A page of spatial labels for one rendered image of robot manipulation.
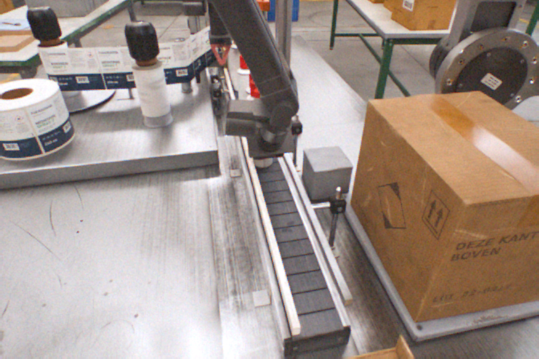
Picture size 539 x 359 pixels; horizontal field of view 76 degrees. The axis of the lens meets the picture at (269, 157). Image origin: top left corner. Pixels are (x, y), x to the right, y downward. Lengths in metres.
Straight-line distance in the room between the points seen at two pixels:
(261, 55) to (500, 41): 0.48
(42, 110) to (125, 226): 0.39
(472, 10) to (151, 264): 0.82
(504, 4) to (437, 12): 1.80
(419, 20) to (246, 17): 2.16
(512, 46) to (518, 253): 0.40
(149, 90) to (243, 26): 0.57
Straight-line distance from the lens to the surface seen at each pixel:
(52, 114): 1.09
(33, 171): 1.07
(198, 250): 0.77
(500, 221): 0.56
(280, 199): 0.80
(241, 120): 0.65
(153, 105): 1.08
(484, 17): 0.88
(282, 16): 1.17
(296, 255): 0.69
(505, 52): 0.84
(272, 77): 0.58
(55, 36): 1.35
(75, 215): 0.95
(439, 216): 0.54
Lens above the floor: 1.41
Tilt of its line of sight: 35 degrees down
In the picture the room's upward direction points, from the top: straight up
